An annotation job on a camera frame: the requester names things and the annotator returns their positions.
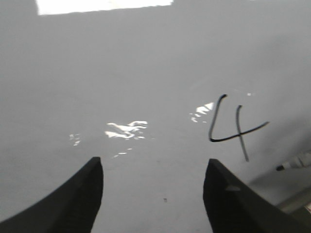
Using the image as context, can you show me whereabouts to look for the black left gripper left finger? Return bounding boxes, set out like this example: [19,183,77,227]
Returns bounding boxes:
[0,157,104,233]

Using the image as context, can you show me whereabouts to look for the white glossy whiteboard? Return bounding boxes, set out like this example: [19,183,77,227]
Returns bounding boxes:
[0,0,311,233]

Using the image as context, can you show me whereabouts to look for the grey aluminium whiteboard frame rail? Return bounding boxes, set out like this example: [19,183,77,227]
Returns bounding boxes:
[276,189,311,214]

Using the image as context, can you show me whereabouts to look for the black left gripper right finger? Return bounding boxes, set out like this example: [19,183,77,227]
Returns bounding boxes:
[203,159,311,233]

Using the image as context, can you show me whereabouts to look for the white whiteboard marker with tape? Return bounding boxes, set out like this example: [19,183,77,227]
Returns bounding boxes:
[276,150,311,171]

